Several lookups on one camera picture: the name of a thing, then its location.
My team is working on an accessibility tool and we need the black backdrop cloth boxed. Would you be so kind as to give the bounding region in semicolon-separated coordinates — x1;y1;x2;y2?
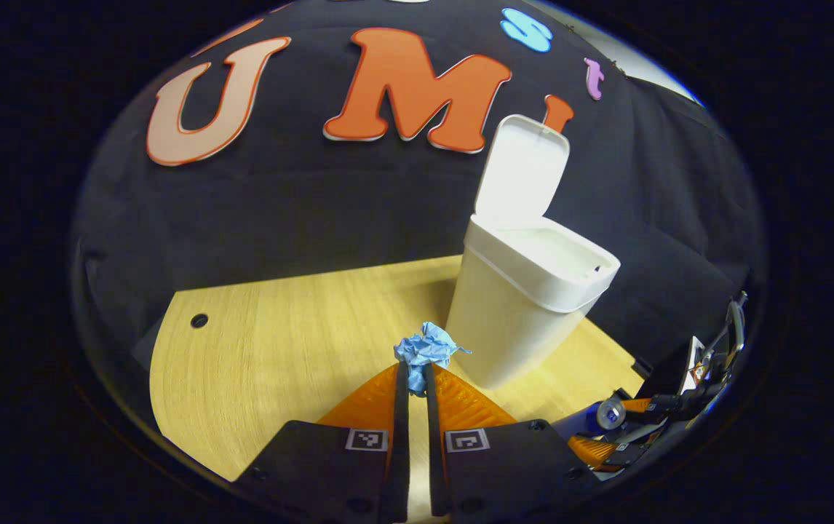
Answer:
71;0;763;379

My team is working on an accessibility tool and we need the blue pop can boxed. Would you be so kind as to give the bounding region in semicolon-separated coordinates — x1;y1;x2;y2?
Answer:
549;397;629;441

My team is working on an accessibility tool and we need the blue paper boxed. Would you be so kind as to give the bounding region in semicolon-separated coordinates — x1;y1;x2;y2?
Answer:
394;322;472;397

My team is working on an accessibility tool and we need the white desktop garbage bin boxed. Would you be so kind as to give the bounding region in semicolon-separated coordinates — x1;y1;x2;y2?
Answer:
445;114;621;390

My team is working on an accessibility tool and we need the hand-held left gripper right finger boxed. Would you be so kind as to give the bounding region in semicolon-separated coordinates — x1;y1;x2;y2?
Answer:
424;362;600;521

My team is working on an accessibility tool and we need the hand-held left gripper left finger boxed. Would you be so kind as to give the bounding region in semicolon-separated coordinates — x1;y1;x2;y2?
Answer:
234;362;412;524

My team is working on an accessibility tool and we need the wooden desktop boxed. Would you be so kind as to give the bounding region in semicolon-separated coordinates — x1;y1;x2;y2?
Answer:
149;255;645;483

